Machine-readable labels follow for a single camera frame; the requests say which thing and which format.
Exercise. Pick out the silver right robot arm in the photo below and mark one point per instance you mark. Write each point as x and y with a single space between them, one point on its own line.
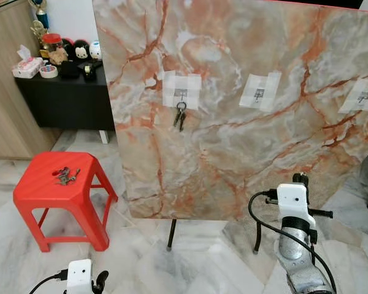
297 257

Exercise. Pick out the orange marble pattern board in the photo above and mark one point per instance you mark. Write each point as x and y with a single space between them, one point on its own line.
245 159

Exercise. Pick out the red plastic stool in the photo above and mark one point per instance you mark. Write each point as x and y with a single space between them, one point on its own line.
58 190

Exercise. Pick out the key bunch with red tag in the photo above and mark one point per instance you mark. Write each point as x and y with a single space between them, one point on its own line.
66 176

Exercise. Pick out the black low tv console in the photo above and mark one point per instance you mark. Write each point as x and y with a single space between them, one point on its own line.
64 104

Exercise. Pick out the black television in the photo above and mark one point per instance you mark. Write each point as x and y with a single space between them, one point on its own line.
325 3

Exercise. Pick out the black tape dispenser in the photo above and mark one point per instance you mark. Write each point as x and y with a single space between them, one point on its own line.
89 72

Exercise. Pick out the black pouch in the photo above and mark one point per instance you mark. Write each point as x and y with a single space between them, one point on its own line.
68 70

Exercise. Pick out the light wooden cabinet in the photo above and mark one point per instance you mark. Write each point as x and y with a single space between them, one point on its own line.
3 92

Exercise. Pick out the white tape roll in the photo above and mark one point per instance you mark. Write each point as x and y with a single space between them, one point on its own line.
48 72

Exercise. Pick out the pink white tissue box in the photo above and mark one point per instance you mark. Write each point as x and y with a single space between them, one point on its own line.
26 66

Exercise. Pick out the white round plush toy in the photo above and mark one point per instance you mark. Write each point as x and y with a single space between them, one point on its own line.
95 50

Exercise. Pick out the black round plush toy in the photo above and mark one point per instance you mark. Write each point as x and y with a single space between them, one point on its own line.
78 50

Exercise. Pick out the clear jar with red lid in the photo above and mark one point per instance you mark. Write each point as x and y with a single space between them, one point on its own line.
54 50

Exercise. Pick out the gold trophy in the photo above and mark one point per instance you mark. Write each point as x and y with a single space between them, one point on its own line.
37 33

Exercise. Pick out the blue globe trophy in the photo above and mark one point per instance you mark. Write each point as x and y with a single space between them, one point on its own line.
40 11

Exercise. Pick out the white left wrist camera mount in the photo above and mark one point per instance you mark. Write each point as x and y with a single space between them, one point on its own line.
80 277

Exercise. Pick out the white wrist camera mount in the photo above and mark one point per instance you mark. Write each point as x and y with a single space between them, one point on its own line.
294 202
80 277

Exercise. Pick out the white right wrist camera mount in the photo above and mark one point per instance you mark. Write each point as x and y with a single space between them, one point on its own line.
294 202

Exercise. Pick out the taped wall hook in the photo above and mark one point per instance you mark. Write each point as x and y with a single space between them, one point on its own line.
181 90
362 96
260 92

